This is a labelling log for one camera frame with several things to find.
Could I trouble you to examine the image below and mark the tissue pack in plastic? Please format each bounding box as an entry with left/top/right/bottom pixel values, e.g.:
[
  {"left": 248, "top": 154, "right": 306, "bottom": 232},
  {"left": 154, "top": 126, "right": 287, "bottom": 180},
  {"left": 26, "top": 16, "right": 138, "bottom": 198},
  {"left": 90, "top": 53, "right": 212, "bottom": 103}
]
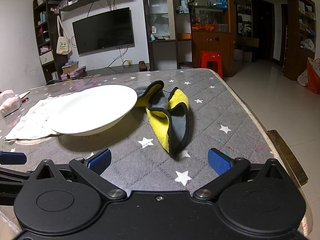
[{"left": 0, "top": 89, "right": 22, "bottom": 117}]

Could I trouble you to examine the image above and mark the yellow grey microfiber cloth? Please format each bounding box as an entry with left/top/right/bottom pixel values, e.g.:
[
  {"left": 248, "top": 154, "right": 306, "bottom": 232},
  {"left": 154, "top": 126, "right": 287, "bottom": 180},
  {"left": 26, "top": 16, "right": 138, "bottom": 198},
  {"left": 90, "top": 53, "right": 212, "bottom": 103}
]
[{"left": 135, "top": 80, "right": 189, "bottom": 159}]

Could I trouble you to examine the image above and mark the red pen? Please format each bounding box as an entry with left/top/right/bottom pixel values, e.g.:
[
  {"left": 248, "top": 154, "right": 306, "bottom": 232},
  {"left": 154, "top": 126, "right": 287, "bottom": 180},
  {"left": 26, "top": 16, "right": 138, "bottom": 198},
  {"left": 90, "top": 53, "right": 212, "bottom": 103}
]
[{"left": 21, "top": 97, "right": 29, "bottom": 102}]

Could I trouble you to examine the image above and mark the black wall bookshelf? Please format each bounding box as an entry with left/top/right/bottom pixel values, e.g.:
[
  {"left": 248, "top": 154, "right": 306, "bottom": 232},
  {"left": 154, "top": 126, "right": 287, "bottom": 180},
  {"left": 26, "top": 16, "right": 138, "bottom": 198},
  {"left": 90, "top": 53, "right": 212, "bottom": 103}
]
[{"left": 33, "top": 0, "right": 68, "bottom": 83}]

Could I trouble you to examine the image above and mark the white paper sheet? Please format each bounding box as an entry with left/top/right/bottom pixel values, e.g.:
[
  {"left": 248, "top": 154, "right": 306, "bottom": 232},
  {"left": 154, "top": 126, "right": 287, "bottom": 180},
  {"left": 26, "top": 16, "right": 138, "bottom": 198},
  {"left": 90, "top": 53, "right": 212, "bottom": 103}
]
[{"left": 19, "top": 90, "right": 30, "bottom": 99}]

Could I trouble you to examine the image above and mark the red plastic stool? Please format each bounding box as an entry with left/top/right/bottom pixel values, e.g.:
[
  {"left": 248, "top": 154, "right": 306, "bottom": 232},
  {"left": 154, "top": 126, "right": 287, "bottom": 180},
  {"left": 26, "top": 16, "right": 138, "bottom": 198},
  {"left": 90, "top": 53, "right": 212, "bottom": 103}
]
[{"left": 199, "top": 51, "right": 223, "bottom": 77}]

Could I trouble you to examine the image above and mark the stack of boxes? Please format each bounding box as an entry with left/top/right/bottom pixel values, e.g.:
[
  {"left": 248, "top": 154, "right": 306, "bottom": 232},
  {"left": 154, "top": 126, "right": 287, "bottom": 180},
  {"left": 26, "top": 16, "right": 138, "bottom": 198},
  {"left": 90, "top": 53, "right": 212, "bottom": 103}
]
[{"left": 61, "top": 61, "right": 86, "bottom": 80}]

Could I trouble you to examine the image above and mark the glass door cabinet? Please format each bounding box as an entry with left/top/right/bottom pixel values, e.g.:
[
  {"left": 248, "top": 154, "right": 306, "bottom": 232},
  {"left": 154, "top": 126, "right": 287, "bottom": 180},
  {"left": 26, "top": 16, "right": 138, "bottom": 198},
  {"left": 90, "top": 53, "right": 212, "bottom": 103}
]
[{"left": 143, "top": 0, "right": 178, "bottom": 70}]

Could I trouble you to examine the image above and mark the white ceramic bowl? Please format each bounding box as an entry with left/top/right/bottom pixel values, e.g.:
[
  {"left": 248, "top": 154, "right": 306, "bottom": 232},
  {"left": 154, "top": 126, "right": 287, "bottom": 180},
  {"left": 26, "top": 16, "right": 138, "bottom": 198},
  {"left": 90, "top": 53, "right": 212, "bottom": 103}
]
[{"left": 47, "top": 85, "right": 137, "bottom": 137}]

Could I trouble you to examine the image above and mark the dark wooden display cabinet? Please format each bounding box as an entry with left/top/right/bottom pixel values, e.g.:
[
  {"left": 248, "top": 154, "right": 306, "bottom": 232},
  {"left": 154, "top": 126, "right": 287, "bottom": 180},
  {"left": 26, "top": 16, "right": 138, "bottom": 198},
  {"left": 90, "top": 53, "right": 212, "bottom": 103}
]
[{"left": 187, "top": 0, "right": 235, "bottom": 77}]

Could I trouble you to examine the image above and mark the low black tv bench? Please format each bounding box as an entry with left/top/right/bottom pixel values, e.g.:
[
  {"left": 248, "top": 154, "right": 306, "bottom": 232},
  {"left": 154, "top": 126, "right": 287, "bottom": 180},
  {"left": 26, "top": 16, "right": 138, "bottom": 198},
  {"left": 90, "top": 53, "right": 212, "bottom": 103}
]
[{"left": 84, "top": 63, "right": 150, "bottom": 77}]

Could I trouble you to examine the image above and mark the white patterned towel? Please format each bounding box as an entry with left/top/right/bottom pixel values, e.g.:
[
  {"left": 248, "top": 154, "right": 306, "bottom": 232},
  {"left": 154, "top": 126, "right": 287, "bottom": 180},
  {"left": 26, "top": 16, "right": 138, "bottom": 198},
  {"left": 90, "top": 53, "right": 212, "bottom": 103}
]
[{"left": 4, "top": 95, "right": 83, "bottom": 141}]

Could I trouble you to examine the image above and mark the red white bag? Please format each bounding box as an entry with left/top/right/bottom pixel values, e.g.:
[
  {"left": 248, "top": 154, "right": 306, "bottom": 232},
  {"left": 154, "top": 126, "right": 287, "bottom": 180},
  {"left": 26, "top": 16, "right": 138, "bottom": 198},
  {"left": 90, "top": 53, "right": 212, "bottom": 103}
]
[{"left": 297, "top": 58, "right": 320, "bottom": 95}]

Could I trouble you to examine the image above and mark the black flat television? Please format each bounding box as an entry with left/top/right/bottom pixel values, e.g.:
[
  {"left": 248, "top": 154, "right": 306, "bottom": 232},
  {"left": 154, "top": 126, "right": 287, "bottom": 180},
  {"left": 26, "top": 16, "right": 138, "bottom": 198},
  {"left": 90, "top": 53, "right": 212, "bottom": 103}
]
[{"left": 73, "top": 7, "right": 134, "bottom": 54}]

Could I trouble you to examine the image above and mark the canvas tote bag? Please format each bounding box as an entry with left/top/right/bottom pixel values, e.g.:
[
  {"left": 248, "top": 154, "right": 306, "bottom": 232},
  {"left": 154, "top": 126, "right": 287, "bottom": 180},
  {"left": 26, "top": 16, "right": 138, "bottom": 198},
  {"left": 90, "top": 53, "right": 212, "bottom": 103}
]
[{"left": 56, "top": 16, "right": 72, "bottom": 55}]

